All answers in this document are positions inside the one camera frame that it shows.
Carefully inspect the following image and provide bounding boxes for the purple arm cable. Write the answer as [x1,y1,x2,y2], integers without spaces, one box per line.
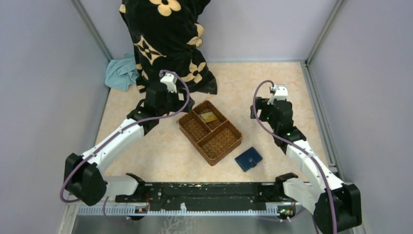
[59,69,191,204]
[252,80,338,234]

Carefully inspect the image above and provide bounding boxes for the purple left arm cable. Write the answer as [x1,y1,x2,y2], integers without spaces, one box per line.
[59,69,191,204]

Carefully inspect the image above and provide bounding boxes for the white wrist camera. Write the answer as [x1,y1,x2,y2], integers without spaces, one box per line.
[267,85,288,105]
[160,73,177,93]

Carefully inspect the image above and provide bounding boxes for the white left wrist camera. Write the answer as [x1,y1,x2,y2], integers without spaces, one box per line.
[160,73,177,93]

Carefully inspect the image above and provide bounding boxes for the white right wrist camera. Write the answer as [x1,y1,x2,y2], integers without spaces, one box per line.
[267,85,288,105]

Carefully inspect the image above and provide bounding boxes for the black floral blanket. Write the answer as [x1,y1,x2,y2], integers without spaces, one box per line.
[119,0,218,95]

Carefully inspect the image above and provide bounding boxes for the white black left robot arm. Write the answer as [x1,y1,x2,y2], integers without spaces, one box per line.
[59,81,194,206]

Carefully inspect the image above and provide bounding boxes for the brown woven divided basket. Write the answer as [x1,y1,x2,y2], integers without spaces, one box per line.
[177,100,243,166]

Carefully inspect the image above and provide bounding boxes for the navy blue card holder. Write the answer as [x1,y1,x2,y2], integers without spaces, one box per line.
[235,147,263,172]

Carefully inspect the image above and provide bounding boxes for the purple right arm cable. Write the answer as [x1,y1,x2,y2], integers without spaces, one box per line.
[252,80,338,234]

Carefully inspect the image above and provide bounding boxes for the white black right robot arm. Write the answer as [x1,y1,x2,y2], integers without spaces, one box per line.
[250,97,362,234]

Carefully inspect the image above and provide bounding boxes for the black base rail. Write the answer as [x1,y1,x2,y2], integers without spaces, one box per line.
[115,182,293,203]

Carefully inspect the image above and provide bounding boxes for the light blue cloth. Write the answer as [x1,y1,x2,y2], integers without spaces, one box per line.
[105,54,138,92]

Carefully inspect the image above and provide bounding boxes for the gold card in basket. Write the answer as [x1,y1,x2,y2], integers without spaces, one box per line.
[199,112,218,123]

